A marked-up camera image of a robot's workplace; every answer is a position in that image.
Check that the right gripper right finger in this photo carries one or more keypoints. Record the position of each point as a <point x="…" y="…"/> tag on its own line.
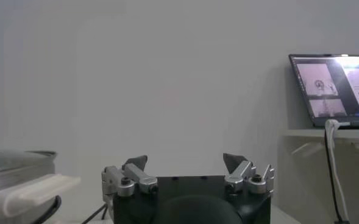
<point x="246" y="175"/>

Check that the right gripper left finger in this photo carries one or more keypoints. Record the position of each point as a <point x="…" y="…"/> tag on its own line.
<point x="130" y="178"/>

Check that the stainless steel steamer basket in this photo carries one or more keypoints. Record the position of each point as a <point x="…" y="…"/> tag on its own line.
<point x="17" y="182"/>

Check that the white side table with laptop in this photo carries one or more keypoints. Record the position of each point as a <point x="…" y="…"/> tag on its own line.
<point x="319" y="170"/>

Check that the grey open laptop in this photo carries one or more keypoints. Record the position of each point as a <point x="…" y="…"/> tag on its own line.
<point x="334" y="88"/>

